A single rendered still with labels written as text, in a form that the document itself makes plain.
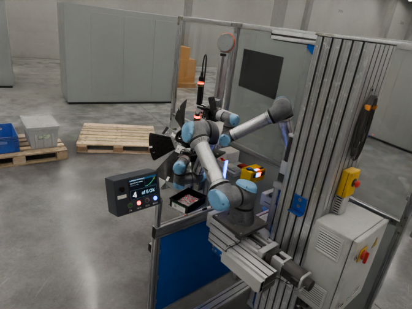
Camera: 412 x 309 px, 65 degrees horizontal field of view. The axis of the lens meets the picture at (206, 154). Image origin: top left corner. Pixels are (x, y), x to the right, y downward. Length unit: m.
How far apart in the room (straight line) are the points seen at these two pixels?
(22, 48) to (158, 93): 7.21
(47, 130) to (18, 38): 9.48
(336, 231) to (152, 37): 6.90
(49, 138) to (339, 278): 4.14
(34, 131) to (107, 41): 3.40
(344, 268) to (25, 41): 13.48
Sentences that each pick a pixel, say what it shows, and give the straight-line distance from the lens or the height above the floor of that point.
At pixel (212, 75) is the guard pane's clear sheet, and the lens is 3.26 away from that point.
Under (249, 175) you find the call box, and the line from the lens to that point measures 2.34.
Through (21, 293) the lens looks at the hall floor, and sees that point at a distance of 2.96.
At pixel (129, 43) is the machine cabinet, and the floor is 1.38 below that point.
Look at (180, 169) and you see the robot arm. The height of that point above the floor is 1.18.
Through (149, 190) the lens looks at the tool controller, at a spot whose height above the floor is 1.16.
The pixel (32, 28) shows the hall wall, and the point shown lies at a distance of 14.14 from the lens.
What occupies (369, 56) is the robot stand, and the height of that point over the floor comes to 1.97.
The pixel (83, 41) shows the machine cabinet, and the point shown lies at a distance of 7.58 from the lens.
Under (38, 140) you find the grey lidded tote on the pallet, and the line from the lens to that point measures 4.94.
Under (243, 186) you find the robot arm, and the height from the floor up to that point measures 1.27.
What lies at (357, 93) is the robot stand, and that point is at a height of 1.83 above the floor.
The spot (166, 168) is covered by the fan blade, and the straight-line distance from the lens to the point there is 2.39.
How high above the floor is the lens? 2.02
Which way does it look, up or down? 22 degrees down
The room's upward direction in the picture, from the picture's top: 7 degrees clockwise
